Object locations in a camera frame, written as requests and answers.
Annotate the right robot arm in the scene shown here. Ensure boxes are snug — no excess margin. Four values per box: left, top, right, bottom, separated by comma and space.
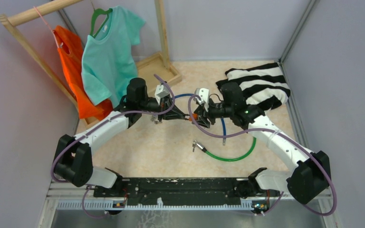
190, 83, 331, 204

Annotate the pink hanger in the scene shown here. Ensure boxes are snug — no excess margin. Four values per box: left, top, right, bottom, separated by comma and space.
33, 6, 62, 48

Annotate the blue cable lock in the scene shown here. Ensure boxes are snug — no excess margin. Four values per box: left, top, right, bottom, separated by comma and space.
150, 93, 227, 146

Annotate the orange garment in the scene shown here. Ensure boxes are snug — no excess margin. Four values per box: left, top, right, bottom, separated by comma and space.
53, 26, 113, 121

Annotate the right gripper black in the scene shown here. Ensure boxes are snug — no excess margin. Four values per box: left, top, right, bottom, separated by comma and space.
192, 97, 234, 128

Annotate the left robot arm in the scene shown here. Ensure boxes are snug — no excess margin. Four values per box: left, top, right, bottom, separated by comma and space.
50, 76, 188, 197

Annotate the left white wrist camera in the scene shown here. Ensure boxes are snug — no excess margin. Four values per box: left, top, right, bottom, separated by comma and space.
154, 84, 170, 103

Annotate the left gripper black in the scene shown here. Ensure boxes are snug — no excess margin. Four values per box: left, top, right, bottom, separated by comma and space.
138, 93, 185, 122

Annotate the green hanger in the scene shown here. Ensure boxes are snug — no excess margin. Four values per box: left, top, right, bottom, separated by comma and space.
89, 7, 113, 37

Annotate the teal t-shirt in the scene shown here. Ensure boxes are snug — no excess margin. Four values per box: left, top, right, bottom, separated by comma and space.
81, 6, 145, 107

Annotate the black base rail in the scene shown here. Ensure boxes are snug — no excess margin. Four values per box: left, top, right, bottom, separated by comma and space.
94, 178, 280, 206

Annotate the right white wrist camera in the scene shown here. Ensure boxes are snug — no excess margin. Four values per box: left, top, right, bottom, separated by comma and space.
194, 88, 210, 112

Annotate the orange padlock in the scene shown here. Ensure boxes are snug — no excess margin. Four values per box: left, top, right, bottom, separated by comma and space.
189, 114, 198, 122

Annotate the wooden clothes rack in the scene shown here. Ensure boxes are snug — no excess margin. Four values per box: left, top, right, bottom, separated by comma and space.
0, 0, 183, 126

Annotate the green cable lock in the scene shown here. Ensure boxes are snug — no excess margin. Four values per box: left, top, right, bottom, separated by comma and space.
192, 137, 257, 162

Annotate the black white striped cloth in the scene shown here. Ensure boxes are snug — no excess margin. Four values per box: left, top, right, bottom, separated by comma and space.
216, 62, 291, 112

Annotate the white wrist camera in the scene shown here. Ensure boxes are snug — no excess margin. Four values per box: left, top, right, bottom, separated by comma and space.
194, 88, 210, 112
154, 84, 170, 103

